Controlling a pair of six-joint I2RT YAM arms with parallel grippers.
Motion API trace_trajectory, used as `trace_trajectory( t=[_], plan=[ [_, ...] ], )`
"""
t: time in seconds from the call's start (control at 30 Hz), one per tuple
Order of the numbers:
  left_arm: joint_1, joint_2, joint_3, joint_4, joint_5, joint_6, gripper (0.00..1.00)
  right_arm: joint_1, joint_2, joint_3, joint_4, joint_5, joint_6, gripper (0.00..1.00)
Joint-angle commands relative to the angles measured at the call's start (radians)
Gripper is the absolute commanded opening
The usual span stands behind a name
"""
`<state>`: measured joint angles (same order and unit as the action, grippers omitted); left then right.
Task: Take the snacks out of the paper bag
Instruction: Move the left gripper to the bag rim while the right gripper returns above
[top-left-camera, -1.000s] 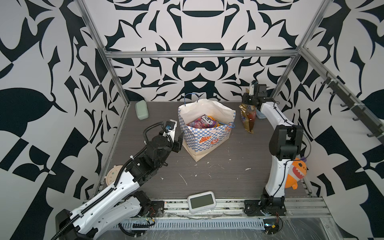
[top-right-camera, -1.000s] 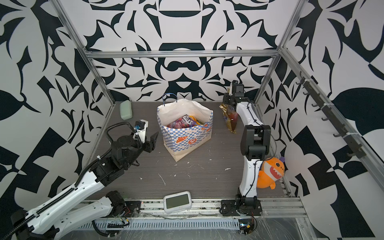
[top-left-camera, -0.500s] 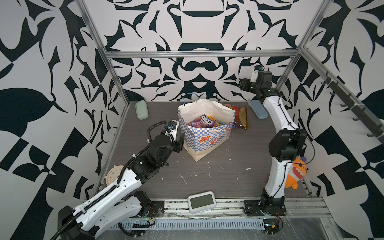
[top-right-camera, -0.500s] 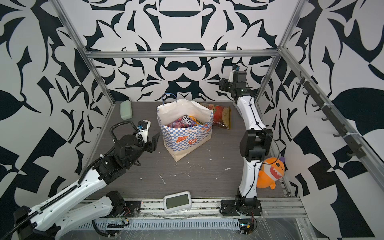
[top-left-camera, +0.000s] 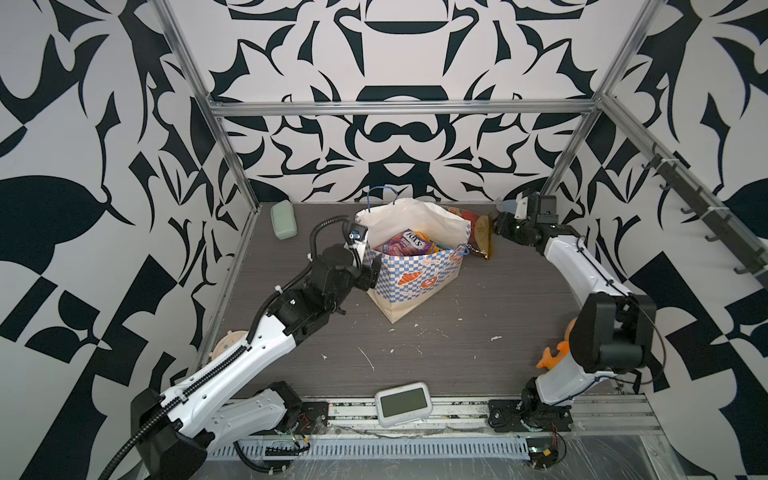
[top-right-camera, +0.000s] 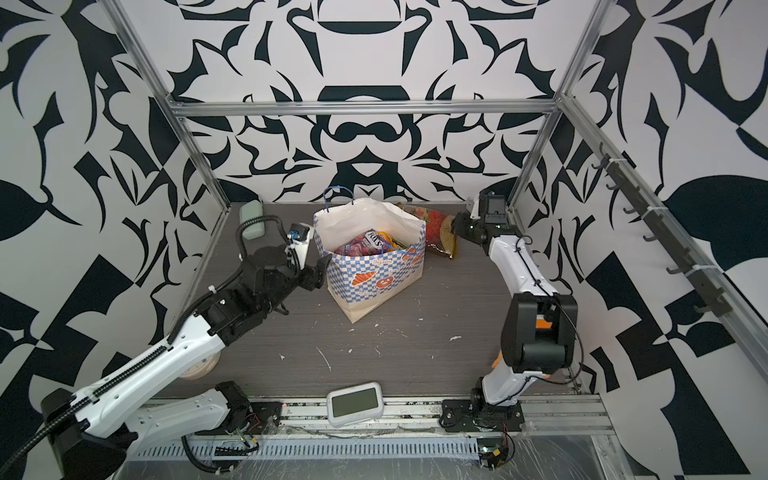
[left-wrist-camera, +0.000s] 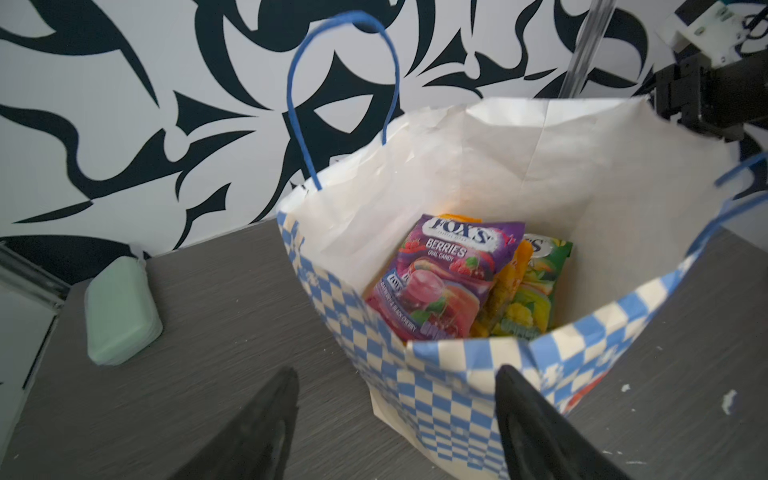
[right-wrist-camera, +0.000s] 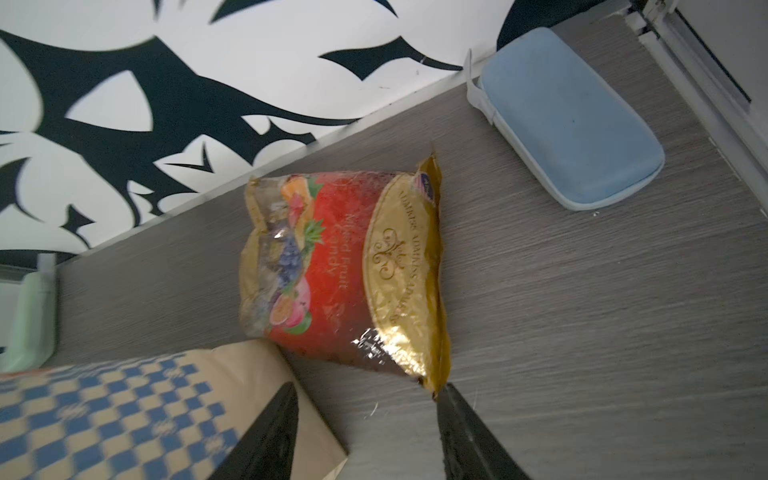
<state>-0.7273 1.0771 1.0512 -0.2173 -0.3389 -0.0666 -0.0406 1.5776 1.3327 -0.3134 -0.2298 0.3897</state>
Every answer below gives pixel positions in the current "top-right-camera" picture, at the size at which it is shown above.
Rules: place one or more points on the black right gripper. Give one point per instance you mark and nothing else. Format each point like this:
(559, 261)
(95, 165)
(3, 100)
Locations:
(460, 225)

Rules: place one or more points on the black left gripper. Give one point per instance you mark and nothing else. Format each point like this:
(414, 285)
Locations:
(312, 273)

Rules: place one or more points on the gold fruit gummy bag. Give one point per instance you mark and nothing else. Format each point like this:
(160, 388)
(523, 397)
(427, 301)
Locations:
(440, 238)

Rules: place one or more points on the checkered paper bag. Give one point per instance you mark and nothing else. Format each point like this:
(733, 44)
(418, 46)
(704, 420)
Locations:
(359, 285)

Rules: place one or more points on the yellow snack bag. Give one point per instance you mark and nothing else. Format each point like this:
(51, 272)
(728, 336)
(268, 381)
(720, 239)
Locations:
(396, 243)

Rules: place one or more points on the purple candy bag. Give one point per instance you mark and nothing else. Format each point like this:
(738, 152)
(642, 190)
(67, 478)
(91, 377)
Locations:
(369, 243)

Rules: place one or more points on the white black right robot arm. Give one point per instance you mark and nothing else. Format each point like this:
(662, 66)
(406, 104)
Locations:
(539, 336)

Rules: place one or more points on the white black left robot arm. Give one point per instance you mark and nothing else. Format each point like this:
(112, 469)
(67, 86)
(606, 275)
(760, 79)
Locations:
(94, 430)

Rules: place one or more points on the orange shark plush toy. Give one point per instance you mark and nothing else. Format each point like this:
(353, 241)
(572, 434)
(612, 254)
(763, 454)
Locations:
(497, 360)

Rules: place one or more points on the white digital timer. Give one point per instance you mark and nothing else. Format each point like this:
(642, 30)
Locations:
(355, 404)

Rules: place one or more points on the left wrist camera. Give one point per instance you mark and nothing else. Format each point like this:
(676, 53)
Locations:
(300, 235)

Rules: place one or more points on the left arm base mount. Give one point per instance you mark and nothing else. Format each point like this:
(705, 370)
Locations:
(246, 414)

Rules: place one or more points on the black wall hook rail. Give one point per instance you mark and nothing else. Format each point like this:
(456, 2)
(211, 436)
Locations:
(667, 231)

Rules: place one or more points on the white slotted cable duct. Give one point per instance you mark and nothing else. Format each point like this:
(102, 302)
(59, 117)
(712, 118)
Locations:
(457, 448)

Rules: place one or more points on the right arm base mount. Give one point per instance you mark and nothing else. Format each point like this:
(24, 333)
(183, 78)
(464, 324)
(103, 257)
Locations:
(475, 414)

